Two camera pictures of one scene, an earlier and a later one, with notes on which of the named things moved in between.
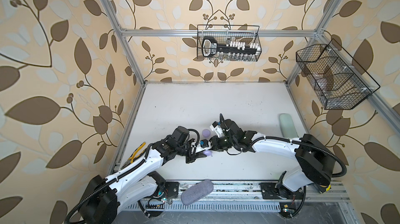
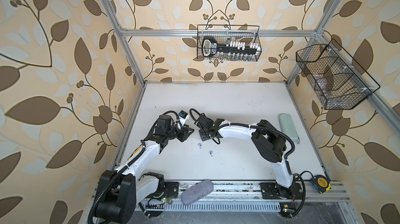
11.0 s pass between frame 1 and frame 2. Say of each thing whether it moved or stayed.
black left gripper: moved
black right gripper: moved
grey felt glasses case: stayed
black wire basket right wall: stayed
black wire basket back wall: stayed
